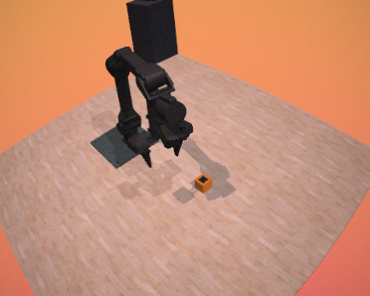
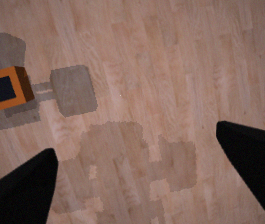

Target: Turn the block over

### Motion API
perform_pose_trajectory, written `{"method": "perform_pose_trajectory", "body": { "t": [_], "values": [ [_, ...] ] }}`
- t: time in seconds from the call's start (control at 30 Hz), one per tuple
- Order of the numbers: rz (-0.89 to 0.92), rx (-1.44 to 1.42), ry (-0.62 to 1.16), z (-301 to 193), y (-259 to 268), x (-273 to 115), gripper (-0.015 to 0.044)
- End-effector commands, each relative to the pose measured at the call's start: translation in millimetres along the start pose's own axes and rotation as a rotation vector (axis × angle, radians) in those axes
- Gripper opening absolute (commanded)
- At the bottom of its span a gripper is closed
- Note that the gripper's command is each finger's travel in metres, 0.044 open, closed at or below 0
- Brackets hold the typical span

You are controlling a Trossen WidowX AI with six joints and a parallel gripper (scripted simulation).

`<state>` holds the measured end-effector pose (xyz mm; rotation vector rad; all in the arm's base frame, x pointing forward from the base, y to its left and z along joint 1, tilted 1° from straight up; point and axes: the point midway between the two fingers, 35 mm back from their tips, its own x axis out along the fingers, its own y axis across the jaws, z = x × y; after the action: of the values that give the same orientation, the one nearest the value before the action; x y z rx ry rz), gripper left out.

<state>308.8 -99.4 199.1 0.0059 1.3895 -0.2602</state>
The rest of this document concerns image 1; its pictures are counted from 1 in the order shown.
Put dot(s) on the orange block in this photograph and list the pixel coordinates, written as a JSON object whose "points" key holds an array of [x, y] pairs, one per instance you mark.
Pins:
{"points": [[203, 183]]}

